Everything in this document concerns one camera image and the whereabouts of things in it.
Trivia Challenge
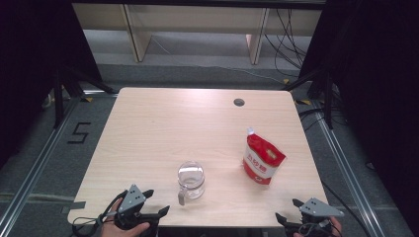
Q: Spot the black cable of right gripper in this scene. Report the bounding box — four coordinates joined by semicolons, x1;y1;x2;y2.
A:
296;220;342;237

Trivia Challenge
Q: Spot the clear glass measuring cup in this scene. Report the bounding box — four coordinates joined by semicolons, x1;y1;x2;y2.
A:
177;160;207;207

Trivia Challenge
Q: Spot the black curtain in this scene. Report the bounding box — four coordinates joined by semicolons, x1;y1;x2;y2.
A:
298;0;419;231
0;0;104;167

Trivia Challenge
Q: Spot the aluminium floor rail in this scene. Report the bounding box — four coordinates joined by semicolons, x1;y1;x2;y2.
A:
0;95;82;229
310;101;377;237

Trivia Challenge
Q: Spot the person's left hand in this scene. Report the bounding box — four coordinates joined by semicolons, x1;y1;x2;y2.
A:
100;198;151;237

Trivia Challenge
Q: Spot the person's right hand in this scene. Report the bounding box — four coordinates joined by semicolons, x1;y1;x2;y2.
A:
293;215;344;237

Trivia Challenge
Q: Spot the bundle of black cables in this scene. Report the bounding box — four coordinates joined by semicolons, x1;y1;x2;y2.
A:
264;8;309;79

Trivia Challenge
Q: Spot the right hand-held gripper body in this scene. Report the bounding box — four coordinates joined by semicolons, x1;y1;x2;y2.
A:
288;197;346;237

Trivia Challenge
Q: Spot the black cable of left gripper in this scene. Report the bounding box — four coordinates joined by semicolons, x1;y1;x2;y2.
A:
71;189;130;237

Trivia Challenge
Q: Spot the red and white sugar pouch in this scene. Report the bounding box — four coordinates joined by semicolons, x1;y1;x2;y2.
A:
242;127;288;187

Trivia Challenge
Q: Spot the grey floor tape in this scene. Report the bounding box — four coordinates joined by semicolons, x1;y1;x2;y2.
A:
0;192;87;215

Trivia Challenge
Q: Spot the black metal stand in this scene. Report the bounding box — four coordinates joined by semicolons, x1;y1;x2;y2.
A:
282;67;334;130
51;64;119;130

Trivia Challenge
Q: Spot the thin white floor cable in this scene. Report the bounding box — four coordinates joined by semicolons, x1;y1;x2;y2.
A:
150;35;289;84

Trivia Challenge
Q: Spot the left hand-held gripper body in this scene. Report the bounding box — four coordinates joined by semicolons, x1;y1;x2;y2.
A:
113;184;161;231

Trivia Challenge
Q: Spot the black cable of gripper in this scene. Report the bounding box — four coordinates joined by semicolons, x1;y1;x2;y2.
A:
71;189;130;237
296;220;342;237

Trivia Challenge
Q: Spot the light wooden furniture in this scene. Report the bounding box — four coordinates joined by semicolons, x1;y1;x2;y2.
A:
72;3;322;65

